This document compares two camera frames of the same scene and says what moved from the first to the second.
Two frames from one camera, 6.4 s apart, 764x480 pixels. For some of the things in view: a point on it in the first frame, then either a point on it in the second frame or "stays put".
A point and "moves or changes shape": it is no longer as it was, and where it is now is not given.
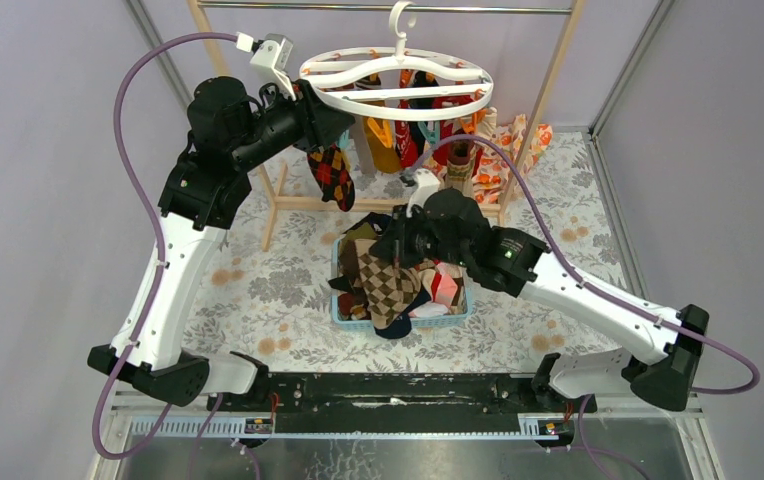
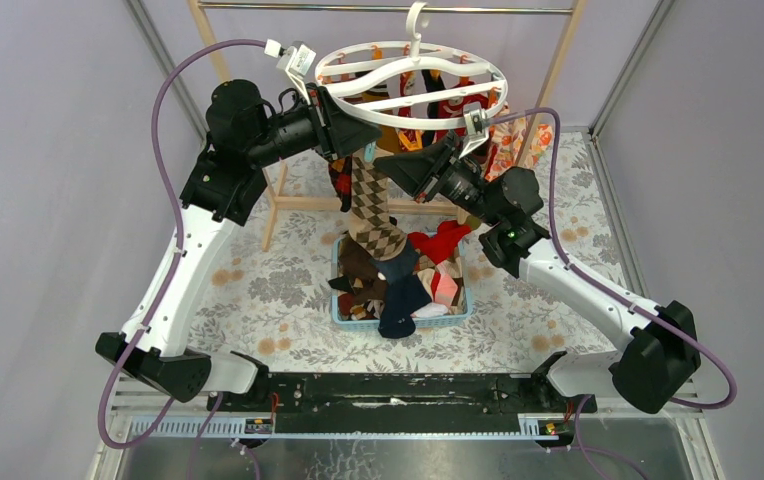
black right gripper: x=392 y=246 to x=420 y=174
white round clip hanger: x=397 y=84 to x=419 y=44
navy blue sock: x=400 y=326 stays put
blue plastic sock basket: x=367 y=323 stays put
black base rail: x=399 y=403 stays put
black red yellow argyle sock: x=331 y=172 moves or changes shape
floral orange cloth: x=494 y=180 stays put
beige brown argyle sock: x=386 y=288 to x=370 y=213
